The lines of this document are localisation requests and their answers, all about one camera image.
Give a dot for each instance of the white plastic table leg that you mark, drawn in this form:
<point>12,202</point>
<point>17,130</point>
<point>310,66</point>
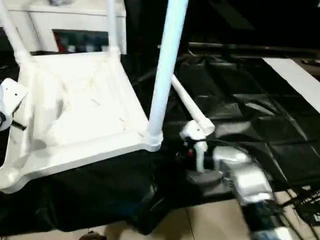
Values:
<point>12,32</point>
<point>167,62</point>
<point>190,105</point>
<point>111,25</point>

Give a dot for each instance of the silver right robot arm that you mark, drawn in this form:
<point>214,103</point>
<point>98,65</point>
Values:
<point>250,180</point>

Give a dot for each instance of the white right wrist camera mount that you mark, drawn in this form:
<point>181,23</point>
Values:
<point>195,132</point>

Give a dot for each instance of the dark rounded robot foot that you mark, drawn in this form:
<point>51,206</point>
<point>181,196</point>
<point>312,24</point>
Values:
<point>93,236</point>

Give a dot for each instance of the white plastic table top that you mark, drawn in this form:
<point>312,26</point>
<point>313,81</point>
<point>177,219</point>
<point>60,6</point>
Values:
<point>75,112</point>

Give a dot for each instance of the black mat cloth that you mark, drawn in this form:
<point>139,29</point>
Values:
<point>100,187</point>

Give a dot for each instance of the black tripod leg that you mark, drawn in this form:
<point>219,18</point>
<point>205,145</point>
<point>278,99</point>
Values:
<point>295,197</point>

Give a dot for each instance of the red carton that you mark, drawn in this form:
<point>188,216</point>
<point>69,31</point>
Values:
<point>58,43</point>

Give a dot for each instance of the white cup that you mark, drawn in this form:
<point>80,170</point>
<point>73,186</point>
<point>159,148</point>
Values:
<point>71,48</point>

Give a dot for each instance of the white sideboard cabinet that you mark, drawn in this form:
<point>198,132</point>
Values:
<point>75,20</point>

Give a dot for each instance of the white flat board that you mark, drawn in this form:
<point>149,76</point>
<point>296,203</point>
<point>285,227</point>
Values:
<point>295,77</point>

